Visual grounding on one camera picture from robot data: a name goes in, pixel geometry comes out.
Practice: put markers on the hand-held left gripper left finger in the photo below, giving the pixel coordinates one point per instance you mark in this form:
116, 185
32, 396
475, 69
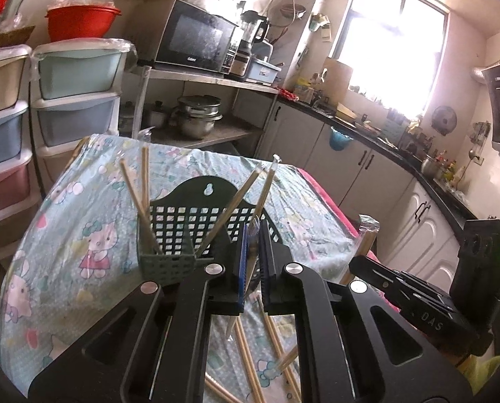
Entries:
243, 268

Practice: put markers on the metal kitchen shelf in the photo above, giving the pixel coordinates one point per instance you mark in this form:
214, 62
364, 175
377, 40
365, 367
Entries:
216, 82

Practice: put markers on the woven flat tray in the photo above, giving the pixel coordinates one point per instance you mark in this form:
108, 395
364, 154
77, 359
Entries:
6, 37

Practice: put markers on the black kitchen countertop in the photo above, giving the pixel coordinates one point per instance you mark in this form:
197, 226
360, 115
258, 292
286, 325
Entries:
434, 193

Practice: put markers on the white kitchen cabinets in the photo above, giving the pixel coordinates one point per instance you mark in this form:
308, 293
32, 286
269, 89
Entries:
384, 193

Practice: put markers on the black blender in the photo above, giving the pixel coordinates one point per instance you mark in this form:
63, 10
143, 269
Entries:
250, 37

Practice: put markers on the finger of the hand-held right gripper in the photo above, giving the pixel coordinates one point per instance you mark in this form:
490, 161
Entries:
384, 275

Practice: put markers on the grey-blue dish box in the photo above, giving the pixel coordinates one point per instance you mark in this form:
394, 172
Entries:
264, 71

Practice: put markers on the red plastic basin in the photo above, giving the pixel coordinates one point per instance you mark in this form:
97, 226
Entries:
82, 23

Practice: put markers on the small steel pot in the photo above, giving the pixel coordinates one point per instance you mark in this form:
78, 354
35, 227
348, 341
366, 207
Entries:
155, 115

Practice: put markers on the black microwave oven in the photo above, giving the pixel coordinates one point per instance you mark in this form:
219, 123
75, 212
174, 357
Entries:
191, 37

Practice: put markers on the green plastic utensil basket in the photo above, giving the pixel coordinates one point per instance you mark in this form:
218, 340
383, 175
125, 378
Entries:
170, 226

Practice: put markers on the kitchen window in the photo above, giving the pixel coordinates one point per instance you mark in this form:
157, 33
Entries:
388, 37

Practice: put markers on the cartoon cat printed cloth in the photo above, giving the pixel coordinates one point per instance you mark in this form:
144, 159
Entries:
86, 218

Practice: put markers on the round wall fan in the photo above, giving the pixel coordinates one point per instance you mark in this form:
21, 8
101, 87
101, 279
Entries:
444, 119

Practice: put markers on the large steel cooking pot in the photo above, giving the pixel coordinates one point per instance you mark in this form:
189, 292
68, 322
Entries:
197, 119

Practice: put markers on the group of wooden chopsticks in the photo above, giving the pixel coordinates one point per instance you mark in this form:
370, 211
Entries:
145, 184

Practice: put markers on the chopstick pair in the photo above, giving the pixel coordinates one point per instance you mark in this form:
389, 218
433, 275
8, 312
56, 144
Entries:
367, 239
266, 189

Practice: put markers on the blue hanging bin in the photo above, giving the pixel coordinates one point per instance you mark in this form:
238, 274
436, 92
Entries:
341, 139

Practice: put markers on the drawer tower with teal drawer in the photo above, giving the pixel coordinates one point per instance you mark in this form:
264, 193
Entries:
77, 105

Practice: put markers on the steel cup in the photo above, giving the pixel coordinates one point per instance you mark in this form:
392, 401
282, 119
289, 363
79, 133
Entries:
430, 166

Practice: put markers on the pale cutting board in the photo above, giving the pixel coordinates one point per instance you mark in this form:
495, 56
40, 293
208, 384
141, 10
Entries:
336, 77

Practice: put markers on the drawer tower with cream drawer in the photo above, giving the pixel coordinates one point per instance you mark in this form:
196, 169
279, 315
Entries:
2, 134

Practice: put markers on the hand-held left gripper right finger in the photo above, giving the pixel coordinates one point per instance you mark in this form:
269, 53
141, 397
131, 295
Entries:
264, 268

